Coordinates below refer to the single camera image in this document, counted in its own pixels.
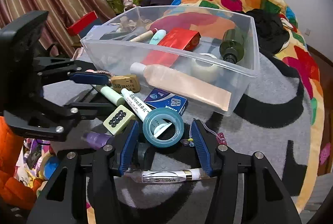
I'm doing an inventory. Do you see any tan 4B eraser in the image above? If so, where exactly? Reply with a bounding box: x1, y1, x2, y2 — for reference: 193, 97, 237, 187
111, 74, 140, 93

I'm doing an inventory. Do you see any cream tube red cap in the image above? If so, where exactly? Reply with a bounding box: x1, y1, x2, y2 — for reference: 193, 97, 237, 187
129, 28, 158, 42

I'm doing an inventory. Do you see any pink slipper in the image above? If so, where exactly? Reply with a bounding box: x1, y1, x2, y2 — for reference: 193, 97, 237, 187
319, 142, 331, 166

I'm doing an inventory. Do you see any small yellow blue charm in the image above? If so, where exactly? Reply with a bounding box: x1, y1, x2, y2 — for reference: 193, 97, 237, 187
180, 137, 195, 147

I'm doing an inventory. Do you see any pink bunny toy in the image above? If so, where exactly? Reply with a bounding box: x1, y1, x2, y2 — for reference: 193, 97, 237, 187
123, 0, 136, 12

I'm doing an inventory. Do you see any white tape roll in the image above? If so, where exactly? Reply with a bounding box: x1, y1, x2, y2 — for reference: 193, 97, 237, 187
190, 59, 220, 83

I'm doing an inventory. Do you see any red box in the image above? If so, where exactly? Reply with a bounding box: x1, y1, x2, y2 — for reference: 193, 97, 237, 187
67, 11, 98, 36

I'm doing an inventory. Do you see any purple black spray bottle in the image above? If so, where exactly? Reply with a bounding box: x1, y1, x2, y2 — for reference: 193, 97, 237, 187
81, 132, 114, 149

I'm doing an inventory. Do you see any pink braided hair tie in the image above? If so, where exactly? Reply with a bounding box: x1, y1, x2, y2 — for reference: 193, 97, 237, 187
84, 69, 115, 77

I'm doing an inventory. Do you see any mint green small tube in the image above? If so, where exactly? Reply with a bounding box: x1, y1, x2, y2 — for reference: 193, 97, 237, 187
149, 30, 167, 45

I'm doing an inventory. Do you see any colourful patchwork quilt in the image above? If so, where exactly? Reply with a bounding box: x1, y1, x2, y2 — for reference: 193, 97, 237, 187
85, 0, 325, 224

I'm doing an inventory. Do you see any light green stick tube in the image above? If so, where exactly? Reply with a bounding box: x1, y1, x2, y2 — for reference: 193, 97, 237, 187
93, 85, 125, 106

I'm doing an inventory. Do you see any dark green bottle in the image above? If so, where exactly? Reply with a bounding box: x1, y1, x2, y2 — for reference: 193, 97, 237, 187
219, 28, 246, 64

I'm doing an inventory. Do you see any green mahjong tile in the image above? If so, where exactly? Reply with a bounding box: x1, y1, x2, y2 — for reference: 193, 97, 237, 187
103, 105, 136, 136

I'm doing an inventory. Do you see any red envelope packet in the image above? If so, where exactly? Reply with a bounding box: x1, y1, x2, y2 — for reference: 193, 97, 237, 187
141, 28, 201, 67

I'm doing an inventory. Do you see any white ointment tube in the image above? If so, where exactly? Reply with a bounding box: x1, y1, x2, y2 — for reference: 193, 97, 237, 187
121, 88, 152, 121

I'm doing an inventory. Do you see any blue small card box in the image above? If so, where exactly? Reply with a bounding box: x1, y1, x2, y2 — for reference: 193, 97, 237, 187
144, 88, 188, 115

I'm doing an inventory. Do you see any orange jacket sleeve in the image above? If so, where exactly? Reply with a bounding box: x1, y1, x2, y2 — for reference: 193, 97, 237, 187
0, 117, 43, 210

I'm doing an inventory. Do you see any clear plastic storage bin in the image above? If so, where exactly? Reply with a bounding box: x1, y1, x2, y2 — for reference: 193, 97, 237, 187
81, 5, 260, 116

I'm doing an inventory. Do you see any pink charm keychain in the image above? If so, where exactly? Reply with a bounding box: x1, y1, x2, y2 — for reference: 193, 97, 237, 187
216, 132, 227, 145

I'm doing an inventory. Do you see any beige foundation tube white cap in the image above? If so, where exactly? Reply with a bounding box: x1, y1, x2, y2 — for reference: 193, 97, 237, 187
130, 62, 231, 112

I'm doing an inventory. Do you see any grey black blanket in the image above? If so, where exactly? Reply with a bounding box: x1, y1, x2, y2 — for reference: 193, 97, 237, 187
43, 49, 314, 223

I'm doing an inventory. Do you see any black clothing pile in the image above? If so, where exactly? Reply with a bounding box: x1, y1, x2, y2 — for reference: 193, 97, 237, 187
241, 9, 290, 54

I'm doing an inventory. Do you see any white gold-tipped pen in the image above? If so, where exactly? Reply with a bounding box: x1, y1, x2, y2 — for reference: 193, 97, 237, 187
124, 168, 209, 184

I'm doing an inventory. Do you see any teal tape roll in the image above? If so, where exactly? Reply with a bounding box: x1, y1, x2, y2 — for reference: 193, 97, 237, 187
143, 108, 184, 148

